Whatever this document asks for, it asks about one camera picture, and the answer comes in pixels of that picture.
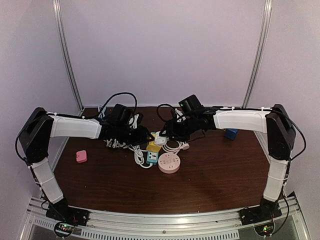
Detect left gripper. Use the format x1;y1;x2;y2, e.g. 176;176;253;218
115;124;154;147

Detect blue cube socket adapter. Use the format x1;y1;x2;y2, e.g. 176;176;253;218
224;128;238;141

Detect yellow cube socket adapter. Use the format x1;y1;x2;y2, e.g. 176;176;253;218
146;141;162;153

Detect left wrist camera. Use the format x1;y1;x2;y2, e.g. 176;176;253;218
107;103;144;129

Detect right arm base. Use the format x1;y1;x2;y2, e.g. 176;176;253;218
238;203;282;226

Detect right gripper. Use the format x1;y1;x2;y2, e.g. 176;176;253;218
160;115;199;143

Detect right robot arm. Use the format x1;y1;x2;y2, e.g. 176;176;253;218
160;103;296;221

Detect white cable with plug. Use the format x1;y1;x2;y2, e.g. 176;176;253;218
128;146;154;169

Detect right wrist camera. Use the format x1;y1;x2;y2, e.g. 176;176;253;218
173;94;203;123

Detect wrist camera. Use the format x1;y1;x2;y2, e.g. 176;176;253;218
173;94;203;123
107;103;144;129

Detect pink round power strip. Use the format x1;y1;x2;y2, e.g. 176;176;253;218
158;152;181;174

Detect aluminium front rail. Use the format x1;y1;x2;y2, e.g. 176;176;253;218
24;191;305;240

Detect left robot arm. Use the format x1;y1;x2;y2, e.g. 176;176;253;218
15;104;155;222

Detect pink plug adapter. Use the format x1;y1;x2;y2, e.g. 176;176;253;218
75;150;88;164

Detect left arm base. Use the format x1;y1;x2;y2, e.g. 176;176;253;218
45;203;90;226

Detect teal USB power strip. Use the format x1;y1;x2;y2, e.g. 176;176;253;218
146;151;159;166

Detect white plug adapter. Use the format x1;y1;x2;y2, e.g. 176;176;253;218
154;131;168;146

